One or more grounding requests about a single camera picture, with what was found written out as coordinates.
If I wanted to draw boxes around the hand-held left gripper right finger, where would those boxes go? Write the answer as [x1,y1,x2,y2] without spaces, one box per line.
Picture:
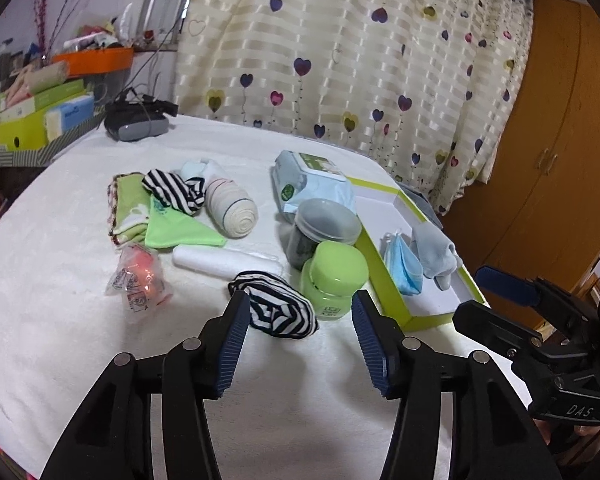
[351,289,563,480]

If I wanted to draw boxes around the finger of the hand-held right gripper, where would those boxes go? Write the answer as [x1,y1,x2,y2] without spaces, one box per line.
[475,265,600,332]
[452,300,589,377]

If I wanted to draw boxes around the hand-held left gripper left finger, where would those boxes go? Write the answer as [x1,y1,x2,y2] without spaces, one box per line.
[40,289,251,480]

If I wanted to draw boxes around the black and white striped sock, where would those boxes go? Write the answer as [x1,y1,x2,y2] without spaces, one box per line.
[141,167,207,217]
[228,271,321,343]

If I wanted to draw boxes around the clear bag with orange item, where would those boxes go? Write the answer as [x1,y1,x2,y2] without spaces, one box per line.
[104,244,174,314]

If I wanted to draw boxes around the light green sock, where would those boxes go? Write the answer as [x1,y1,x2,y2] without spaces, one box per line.
[144,195,228,251]

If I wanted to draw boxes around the beige sock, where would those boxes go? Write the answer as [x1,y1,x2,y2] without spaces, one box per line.
[205,162,259,239]

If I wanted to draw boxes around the green cardboard box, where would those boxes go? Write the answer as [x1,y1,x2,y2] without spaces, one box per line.
[342,175,491,333]

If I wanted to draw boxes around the green towel with brown trim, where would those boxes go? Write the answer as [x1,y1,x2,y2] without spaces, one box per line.
[109,172,153,247]

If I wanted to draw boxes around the light blue sock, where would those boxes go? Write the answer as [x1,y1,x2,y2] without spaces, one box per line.
[180,159,226,183]

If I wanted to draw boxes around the grey sock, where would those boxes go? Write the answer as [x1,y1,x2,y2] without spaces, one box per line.
[411,222,464,291]

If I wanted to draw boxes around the light green jar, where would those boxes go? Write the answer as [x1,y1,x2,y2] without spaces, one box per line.
[300,241,370,323]

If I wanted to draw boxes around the clear jar with dark contents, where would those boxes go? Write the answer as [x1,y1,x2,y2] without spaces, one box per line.
[282,199,363,271]

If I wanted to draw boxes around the wooden wardrobe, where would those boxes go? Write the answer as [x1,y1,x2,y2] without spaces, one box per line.
[442,0,600,321]

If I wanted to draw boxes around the wet wipes pack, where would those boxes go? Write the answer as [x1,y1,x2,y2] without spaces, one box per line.
[272,150,356,223]

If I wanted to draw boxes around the white quilted table cover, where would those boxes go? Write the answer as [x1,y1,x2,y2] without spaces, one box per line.
[0,112,491,480]

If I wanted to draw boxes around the grey striped tray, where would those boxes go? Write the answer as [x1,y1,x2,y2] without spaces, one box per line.
[0,114,107,167]

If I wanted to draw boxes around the blue tissue pack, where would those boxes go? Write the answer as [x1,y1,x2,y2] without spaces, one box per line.
[45,95,96,139]

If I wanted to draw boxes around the green file box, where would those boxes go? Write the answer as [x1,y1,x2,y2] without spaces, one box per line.
[0,80,93,150]

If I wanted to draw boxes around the heart print curtain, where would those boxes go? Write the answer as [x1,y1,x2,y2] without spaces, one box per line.
[172,0,536,216]

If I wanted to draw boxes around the orange tray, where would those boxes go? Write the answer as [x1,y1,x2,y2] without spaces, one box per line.
[50,47,135,79]

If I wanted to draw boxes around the beige rolled cloth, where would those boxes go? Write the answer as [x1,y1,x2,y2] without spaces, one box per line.
[10,65,71,99]

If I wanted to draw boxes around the pile of small toiletries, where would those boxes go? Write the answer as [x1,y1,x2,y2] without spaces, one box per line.
[62,2,146,55]

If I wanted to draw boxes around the metal window frame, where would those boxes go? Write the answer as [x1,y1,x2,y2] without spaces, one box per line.
[135,0,192,52]

